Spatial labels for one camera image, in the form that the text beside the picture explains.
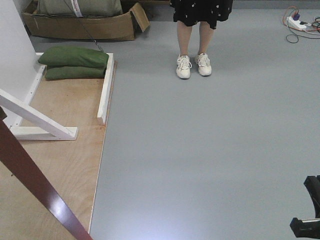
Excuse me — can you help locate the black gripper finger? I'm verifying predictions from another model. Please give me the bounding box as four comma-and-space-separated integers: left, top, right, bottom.
303, 175, 320, 218
289, 217, 320, 239

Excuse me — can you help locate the brown wooden door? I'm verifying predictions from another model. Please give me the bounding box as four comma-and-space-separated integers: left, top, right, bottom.
0, 109, 92, 240

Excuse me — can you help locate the white power strip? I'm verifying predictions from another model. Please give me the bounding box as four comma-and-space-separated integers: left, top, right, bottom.
286, 16, 312, 32

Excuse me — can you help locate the standing person black dress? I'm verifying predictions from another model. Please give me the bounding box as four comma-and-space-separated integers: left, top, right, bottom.
170, 0, 234, 80

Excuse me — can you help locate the brown cardboard box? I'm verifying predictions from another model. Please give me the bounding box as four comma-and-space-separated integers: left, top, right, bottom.
22, 0, 150, 41

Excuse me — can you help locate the lower green sandbag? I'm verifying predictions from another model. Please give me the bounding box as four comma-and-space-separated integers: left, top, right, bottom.
45, 66, 106, 80

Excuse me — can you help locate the green sandbag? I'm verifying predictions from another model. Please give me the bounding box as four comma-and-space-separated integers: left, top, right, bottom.
38, 46, 109, 68
45, 66, 106, 80

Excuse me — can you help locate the upper green sandbag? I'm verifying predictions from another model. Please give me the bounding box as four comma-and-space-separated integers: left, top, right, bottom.
38, 46, 109, 68

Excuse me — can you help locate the grey-green sack in box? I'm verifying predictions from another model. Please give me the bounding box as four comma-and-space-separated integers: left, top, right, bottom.
37, 0, 123, 18

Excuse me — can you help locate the white edge rail far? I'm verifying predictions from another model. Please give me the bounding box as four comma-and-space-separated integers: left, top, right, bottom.
97, 53, 115, 125

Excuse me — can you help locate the white wooden door frame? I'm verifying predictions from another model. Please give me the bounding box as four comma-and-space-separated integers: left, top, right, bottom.
0, 0, 78, 140

